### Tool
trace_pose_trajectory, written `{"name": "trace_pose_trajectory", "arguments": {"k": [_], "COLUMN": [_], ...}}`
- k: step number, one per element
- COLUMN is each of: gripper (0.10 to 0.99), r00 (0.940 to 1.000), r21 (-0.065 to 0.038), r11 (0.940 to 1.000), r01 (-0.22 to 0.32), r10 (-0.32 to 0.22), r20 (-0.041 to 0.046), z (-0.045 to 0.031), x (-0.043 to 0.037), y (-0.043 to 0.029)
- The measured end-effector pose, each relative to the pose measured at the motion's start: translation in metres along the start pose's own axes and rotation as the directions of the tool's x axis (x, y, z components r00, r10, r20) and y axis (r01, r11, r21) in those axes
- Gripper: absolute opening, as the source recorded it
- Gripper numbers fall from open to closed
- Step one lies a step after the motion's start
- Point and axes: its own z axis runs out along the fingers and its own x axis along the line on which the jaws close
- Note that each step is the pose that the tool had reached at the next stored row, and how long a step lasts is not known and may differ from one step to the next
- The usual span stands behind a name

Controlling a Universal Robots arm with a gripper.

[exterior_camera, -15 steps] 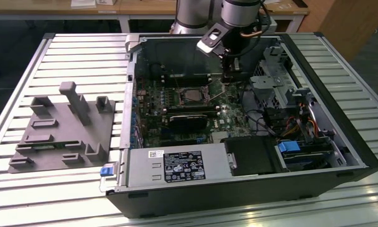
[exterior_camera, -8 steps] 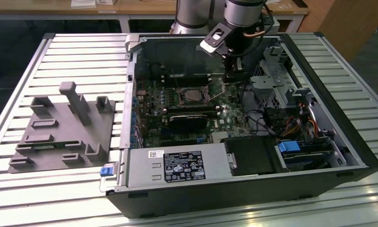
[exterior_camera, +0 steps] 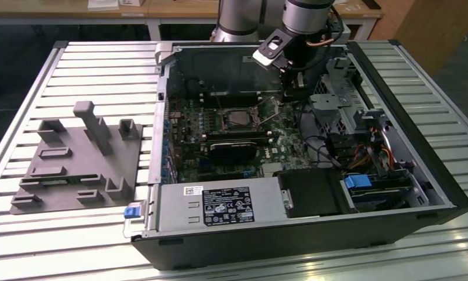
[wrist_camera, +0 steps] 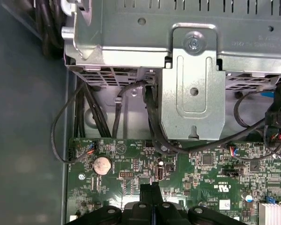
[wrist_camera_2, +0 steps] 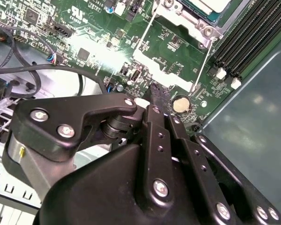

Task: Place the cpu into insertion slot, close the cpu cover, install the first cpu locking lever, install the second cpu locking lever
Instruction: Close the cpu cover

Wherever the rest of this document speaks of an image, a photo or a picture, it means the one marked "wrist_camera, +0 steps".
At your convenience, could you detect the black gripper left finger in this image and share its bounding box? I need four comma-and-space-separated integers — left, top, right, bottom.
65, 184, 155, 225

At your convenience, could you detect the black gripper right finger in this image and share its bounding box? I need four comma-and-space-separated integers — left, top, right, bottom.
152, 184, 232, 225

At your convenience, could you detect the internal USB port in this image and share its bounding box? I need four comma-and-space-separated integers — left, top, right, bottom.
155, 165, 166, 182

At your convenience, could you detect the green motherboard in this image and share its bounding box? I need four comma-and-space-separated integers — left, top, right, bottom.
67, 137, 281, 225

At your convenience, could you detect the silver coin battery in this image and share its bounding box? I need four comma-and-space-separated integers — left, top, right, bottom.
93, 156, 112, 175

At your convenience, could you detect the black header connector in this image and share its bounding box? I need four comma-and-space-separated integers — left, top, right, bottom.
221, 168, 243, 178

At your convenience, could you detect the silver chipset heatsink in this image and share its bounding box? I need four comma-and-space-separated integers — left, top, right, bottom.
259, 201, 281, 225

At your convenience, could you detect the PC case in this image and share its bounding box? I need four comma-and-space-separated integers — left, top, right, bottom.
0, 0, 164, 225

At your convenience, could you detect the grey metal drive cage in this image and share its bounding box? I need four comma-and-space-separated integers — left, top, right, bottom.
62, 0, 281, 141

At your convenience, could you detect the long thin black wire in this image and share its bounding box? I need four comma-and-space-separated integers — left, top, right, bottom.
168, 103, 276, 155

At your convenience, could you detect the thick black flat cable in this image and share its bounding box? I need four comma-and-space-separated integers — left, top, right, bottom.
142, 83, 178, 157

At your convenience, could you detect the silver bracket screw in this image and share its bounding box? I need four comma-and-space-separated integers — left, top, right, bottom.
186, 35, 203, 53

